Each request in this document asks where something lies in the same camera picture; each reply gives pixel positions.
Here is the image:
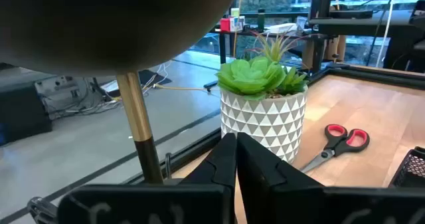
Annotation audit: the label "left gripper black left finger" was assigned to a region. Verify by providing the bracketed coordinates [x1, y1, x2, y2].
[58, 133, 237, 224]

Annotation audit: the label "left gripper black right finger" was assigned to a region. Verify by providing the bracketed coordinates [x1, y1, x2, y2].
[236, 132, 425, 224]

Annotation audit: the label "red-handled scissors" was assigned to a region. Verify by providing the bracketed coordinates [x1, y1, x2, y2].
[300, 124, 371, 174]

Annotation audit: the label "black mesh desk organizer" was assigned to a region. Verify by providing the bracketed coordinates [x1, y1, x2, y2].
[388, 146, 425, 188]

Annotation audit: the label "succulent in triangle-pattern pot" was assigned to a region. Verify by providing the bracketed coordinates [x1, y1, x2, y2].
[215, 31, 309, 164]

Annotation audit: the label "grey electronics box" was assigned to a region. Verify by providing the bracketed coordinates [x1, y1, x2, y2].
[35, 76, 82, 105]

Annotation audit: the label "black equipment case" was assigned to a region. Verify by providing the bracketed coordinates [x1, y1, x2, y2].
[0, 84, 53, 145]

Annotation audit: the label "cluttered background desk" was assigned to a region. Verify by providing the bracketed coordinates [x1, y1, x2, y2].
[212, 7, 333, 65]

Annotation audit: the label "red box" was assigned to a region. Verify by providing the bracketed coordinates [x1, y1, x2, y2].
[220, 17, 232, 33]

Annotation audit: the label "black neighbouring robot station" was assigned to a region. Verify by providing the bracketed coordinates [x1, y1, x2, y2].
[308, 0, 425, 70]

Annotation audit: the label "white globe table lamp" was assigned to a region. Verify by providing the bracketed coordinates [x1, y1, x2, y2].
[0, 0, 242, 185]

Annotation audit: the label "bundle of floor cables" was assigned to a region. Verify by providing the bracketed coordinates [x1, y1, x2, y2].
[46, 62, 173, 115]

